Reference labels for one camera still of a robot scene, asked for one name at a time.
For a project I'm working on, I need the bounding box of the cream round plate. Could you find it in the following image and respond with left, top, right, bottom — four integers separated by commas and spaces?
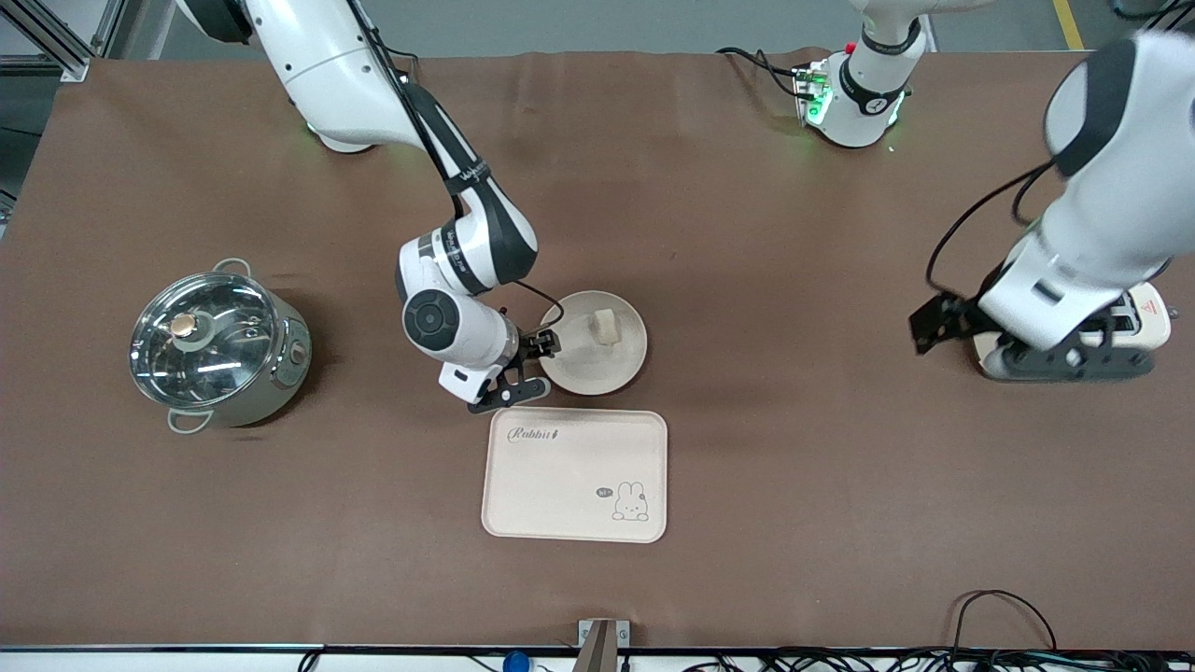
540, 290, 648, 397

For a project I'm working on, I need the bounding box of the cream rabbit print tray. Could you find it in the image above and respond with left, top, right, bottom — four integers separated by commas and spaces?
481, 407, 669, 544

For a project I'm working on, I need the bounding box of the cream two-slot toaster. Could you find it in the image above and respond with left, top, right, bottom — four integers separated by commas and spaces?
971, 280, 1179, 382

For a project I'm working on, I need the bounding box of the brown table cloth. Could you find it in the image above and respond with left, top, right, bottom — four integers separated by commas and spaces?
0, 47, 1195, 651

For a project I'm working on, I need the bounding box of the steel electric pot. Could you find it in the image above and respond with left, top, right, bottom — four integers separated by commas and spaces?
129, 258, 313, 436

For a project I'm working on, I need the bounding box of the glass pot lid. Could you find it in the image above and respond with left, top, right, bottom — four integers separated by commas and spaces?
129, 273, 281, 412

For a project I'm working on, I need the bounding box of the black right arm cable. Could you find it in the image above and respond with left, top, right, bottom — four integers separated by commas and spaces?
345, 0, 567, 337

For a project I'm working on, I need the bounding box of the black looped cable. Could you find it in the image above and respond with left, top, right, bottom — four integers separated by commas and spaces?
950, 590, 1061, 654

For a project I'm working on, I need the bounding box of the metal table bracket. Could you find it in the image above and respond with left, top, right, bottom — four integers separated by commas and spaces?
577, 619, 631, 672

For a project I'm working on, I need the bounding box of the black arm base cable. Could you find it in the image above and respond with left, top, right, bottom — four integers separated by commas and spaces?
717, 47, 804, 99

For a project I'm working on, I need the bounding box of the black cable bundle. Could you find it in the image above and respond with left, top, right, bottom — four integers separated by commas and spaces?
672, 647, 1195, 672

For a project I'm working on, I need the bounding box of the aluminium frame profile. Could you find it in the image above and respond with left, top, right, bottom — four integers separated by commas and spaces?
0, 0, 127, 83

